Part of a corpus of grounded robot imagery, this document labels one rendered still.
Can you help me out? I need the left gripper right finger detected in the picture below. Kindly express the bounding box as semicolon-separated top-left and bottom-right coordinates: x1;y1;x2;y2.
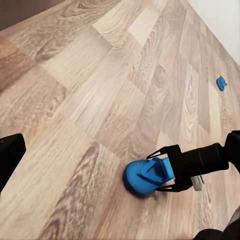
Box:
224;132;240;173

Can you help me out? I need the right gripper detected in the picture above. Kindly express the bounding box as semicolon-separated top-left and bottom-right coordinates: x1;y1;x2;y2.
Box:
146;144;209;192

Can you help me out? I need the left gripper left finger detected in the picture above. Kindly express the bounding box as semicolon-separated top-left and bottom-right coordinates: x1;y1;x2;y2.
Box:
0;133;26;193

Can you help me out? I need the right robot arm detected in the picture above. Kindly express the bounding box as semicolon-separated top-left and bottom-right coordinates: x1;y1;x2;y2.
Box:
146;129;240;192

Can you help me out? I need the sandal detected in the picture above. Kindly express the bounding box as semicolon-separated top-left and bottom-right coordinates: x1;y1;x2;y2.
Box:
216;76;227;91
125;156;175;195

